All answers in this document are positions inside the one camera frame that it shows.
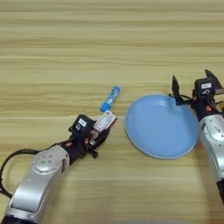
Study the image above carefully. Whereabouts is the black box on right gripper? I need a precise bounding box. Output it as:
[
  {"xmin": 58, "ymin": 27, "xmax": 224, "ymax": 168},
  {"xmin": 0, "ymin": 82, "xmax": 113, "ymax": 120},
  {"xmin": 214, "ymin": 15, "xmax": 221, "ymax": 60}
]
[{"xmin": 193, "ymin": 77, "xmax": 217, "ymax": 99}]

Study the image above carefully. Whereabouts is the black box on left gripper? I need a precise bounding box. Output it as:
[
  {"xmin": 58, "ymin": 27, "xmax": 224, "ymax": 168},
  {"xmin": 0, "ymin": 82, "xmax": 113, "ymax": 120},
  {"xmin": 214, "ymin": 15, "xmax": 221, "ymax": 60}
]
[{"xmin": 71, "ymin": 114, "xmax": 96, "ymax": 138}]

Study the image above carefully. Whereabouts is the blue round plate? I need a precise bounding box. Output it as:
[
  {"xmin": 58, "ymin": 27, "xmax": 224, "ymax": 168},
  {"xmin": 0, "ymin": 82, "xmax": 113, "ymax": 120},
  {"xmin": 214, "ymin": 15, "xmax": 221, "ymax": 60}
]
[{"xmin": 124, "ymin": 94, "xmax": 200, "ymax": 160}]

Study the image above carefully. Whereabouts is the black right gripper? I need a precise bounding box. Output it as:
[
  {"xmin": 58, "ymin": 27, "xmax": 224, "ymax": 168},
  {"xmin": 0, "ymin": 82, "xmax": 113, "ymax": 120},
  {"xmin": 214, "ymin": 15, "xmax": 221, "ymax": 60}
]
[{"xmin": 171, "ymin": 68, "xmax": 224, "ymax": 121}]

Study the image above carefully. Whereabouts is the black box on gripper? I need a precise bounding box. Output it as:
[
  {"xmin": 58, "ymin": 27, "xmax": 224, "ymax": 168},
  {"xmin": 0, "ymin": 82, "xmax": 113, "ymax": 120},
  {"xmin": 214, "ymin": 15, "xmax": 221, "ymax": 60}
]
[
  {"xmin": 193, "ymin": 77, "xmax": 217, "ymax": 99},
  {"xmin": 71, "ymin": 114, "xmax": 96, "ymax": 138}
]

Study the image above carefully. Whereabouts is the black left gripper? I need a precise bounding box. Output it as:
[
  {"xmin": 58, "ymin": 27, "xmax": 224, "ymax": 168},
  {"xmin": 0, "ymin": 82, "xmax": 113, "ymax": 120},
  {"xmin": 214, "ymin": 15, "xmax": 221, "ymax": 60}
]
[{"xmin": 62, "ymin": 123, "xmax": 112, "ymax": 165}]

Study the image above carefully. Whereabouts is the red and white small box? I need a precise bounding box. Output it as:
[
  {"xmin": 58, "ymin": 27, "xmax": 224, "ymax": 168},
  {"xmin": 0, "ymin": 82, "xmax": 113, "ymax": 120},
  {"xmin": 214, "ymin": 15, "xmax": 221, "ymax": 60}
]
[{"xmin": 93, "ymin": 109, "xmax": 118, "ymax": 133}]

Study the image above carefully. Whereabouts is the blue glue stick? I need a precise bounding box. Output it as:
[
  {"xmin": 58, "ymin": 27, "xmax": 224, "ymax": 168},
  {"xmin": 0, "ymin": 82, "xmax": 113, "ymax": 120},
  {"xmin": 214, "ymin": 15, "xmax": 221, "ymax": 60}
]
[{"xmin": 99, "ymin": 85, "xmax": 122, "ymax": 114}]

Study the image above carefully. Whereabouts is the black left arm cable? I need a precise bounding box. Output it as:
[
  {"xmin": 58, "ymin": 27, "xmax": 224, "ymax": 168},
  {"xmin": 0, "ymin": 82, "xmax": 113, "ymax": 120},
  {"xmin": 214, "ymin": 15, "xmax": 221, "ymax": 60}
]
[{"xmin": 0, "ymin": 139, "xmax": 73, "ymax": 200}]

